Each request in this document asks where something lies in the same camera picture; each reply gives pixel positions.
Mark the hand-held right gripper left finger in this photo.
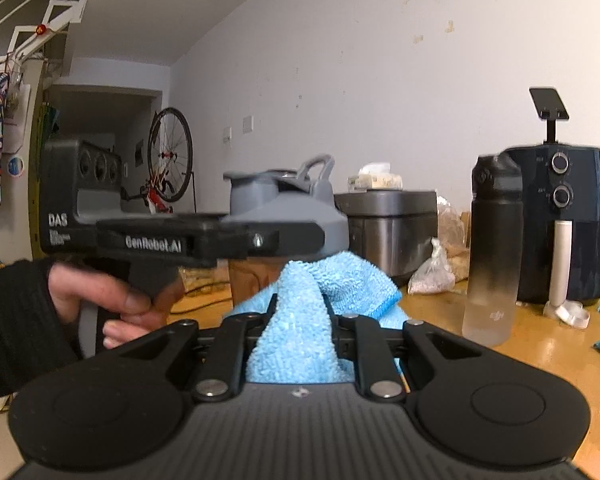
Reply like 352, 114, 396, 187
115, 294, 280, 402

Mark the person's left hand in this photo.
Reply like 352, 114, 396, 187
47, 259, 187, 351

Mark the blue microfibre cloth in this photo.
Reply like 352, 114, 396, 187
224, 252, 412, 393

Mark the bicycle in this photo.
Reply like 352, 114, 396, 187
121, 106, 199, 216

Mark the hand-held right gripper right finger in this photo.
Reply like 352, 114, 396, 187
324, 294, 486, 402

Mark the black frosted water bottle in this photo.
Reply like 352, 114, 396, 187
461, 152, 524, 347

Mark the black phone stand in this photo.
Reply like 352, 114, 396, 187
529, 86, 570, 145

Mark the grey lid shaker bottle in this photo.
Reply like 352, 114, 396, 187
223, 155, 351, 321

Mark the dark blue air fryer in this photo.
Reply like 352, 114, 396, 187
500, 144, 600, 307

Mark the white tape roll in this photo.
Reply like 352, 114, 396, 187
544, 301, 591, 330

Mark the plastic bag of bread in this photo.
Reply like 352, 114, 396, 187
436, 199, 474, 282

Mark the clear plastic bag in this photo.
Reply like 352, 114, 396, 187
407, 237, 457, 295

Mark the white wall rack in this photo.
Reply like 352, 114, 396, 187
0, 0, 88, 81

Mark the white tissue pack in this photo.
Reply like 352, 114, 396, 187
348, 161, 405, 192

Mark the grey rice cooker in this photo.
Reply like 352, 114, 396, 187
334, 190, 439, 289

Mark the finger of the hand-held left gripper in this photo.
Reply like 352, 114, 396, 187
217, 220, 327, 267

